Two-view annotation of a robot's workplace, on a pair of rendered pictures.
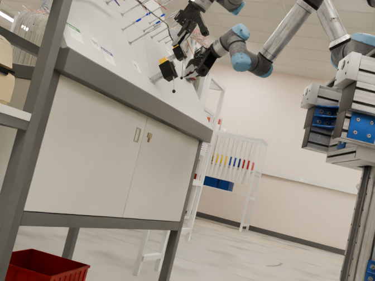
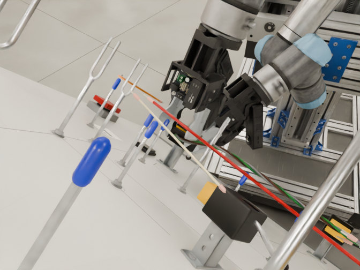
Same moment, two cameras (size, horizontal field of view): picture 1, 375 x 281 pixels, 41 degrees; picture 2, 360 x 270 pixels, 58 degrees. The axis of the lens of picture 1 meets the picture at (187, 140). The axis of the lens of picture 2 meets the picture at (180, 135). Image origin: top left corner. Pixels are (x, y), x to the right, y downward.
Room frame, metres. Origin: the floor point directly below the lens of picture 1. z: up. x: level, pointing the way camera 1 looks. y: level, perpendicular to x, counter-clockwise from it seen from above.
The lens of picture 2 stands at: (2.11, 0.53, 1.63)
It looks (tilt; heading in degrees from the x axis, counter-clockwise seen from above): 48 degrees down; 289
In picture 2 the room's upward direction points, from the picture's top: straight up
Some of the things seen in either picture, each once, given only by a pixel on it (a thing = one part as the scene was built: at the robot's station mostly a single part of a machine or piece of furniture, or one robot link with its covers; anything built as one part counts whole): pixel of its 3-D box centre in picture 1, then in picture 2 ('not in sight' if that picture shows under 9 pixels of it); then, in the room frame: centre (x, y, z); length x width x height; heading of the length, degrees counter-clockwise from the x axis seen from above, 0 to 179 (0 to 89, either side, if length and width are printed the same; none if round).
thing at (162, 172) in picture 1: (164, 174); not in sight; (2.17, 0.06, 0.60); 0.55 x 0.03 x 0.39; 156
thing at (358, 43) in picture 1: (361, 49); not in sight; (2.15, -0.64, 1.33); 0.13 x 0.12 x 0.14; 9
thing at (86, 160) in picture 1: (94, 155); not in sight; (1.67, 0.29, 0.60); 0.55 x 0.02 x 0.39; 156
